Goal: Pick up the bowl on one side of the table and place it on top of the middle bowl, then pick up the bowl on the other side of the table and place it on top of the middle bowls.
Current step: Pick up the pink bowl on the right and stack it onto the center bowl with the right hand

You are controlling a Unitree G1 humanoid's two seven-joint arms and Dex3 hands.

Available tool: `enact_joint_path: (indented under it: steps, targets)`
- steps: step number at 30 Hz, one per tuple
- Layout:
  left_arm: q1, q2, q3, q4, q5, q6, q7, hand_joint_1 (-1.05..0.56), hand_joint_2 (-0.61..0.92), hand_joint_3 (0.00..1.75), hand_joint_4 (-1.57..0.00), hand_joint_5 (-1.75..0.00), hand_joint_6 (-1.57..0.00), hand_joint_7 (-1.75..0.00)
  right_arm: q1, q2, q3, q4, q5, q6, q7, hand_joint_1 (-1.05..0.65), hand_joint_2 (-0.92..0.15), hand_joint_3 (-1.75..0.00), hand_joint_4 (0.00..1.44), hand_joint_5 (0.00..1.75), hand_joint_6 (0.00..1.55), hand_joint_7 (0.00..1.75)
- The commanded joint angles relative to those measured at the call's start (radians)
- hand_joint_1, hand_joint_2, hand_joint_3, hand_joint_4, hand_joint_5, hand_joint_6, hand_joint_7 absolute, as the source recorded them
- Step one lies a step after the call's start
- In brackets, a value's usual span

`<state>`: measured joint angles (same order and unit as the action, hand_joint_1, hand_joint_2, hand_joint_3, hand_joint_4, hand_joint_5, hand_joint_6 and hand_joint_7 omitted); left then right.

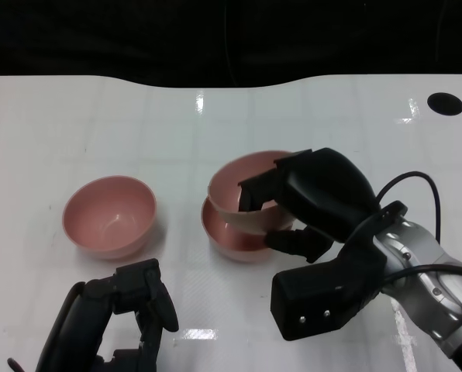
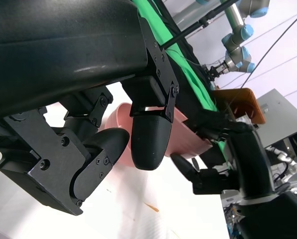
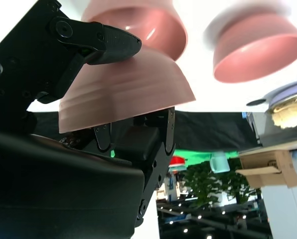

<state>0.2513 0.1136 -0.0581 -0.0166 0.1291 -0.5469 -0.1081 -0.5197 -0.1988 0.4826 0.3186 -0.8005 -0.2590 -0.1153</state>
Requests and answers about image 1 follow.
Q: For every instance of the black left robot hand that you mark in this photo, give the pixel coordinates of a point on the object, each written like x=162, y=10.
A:
x=87, y=317

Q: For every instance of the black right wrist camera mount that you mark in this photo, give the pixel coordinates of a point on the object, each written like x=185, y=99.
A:
x=312, y=294

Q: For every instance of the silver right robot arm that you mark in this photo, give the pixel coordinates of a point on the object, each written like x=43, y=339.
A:
x=428, y=248

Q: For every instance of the pink plastic bowl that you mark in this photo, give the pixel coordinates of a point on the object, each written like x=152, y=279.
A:
x=235, y=248
x=109, y=217
x=229, y=182

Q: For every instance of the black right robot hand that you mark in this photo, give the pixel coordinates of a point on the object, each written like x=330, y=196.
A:
x=324, y=190

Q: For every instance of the black backdrop cloth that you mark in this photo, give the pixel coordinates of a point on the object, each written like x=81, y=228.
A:
x=99, y=38

